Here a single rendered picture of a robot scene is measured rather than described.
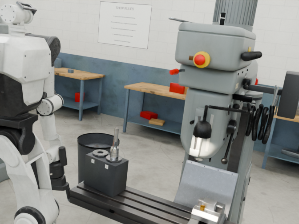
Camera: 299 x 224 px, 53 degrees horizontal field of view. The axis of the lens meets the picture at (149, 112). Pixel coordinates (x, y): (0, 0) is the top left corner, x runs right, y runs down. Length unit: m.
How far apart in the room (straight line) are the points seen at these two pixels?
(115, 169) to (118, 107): 4.95
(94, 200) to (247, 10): 1.23
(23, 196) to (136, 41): 5.13
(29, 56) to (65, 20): 6.06
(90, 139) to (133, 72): 2.91
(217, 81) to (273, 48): 4.33
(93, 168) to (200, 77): 0.84
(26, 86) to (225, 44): 0.75
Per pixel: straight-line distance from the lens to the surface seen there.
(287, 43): 5.54
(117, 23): 6.46
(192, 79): 1.27
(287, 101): 1.56
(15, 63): 1.17
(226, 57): 1.14
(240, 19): 1.53
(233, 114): 1.49
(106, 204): 1.68
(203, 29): 1.16
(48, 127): 1.54
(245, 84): 1.37
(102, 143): 3.67
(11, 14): 1.24
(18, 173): 1.34
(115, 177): 1.67
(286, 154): 5.22
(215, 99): 1.29
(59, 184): 1.66
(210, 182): 1.87
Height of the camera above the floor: 1.83
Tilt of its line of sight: 15 degrees down
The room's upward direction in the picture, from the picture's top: 6 degrees clockwise
